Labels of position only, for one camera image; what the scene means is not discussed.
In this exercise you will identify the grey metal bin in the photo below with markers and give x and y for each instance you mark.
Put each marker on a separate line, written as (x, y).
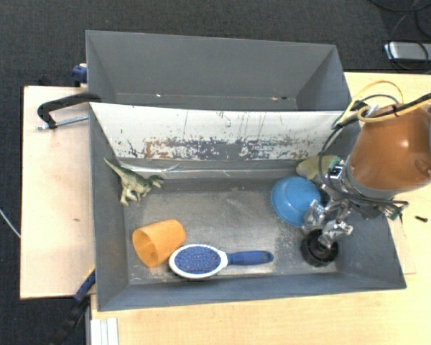
(215, 207)

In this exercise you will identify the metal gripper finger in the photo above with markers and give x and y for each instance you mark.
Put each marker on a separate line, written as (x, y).
(339, 228)
(317, 212)

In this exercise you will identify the blue bowl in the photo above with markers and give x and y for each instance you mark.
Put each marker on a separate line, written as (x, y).
(291, 200)

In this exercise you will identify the green toy dinosaur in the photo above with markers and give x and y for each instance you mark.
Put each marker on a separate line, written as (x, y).
(133, 183)

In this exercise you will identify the black round ribbed lid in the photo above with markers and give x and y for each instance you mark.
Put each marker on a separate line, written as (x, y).
(310, 250)

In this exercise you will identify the blue and white hairbrush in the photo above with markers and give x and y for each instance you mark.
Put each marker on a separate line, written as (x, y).
(201, 261)

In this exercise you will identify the orange plastic cup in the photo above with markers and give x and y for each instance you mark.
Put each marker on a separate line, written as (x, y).
(158, 241)

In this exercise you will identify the pale wood board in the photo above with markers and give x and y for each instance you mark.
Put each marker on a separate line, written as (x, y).
(57, 200)

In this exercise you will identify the pale yellow-green soft toy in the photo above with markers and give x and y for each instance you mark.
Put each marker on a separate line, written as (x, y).
(312, 167)

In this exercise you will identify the small black screw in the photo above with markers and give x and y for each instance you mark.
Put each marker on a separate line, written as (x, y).
(421, 219)

